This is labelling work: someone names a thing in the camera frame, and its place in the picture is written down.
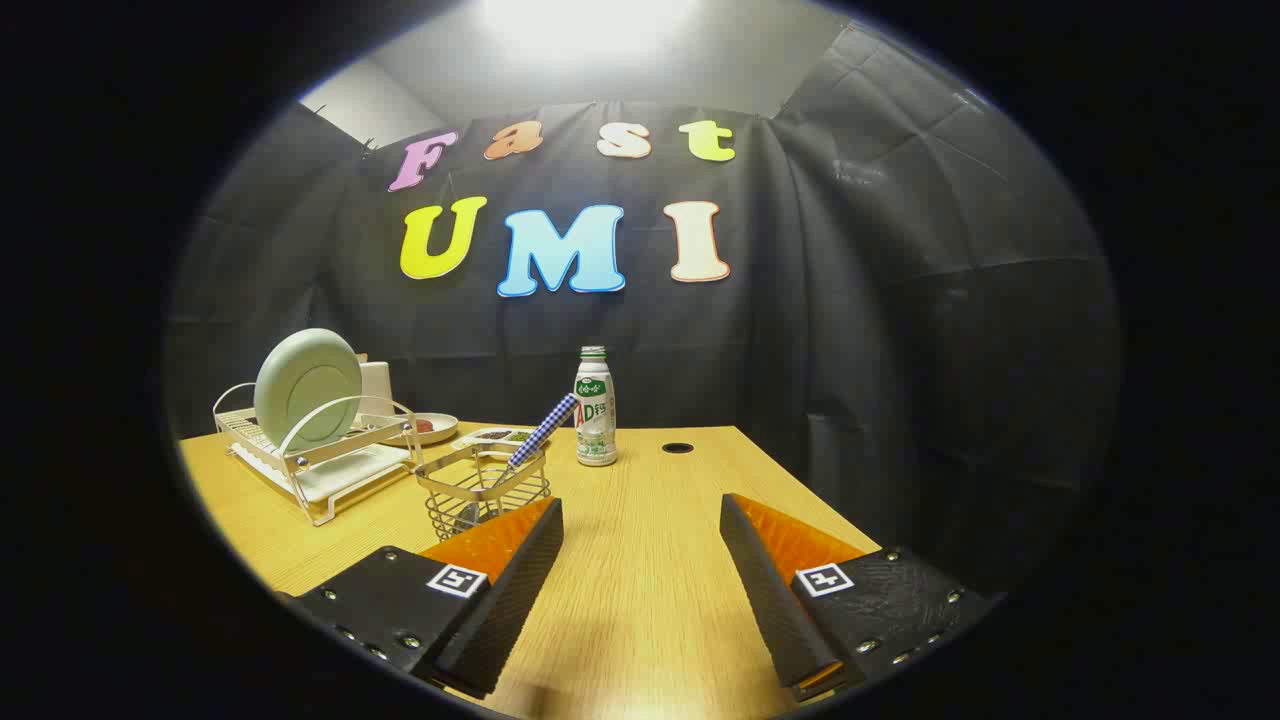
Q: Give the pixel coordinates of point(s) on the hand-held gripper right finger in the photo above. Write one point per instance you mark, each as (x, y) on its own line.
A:
(775, 600)

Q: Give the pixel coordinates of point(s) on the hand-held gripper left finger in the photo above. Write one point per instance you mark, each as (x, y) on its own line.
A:
(510, 610)

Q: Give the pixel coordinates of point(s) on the pale green plate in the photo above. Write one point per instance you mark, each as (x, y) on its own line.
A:
(305, 385)

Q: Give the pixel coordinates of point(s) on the small white plate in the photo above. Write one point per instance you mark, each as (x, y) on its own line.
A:
(442, 430)

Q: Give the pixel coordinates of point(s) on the white divided condiment tray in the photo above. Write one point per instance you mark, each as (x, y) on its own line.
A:
(490, 437)

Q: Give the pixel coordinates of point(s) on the white green label bottle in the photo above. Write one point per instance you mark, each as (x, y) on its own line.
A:
(596, 410)

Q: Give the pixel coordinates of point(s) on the black backdrop cloth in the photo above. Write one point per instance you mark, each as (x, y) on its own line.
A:
(850, 350)

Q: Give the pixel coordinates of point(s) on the white toaster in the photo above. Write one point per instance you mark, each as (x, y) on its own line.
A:
(375, 385)

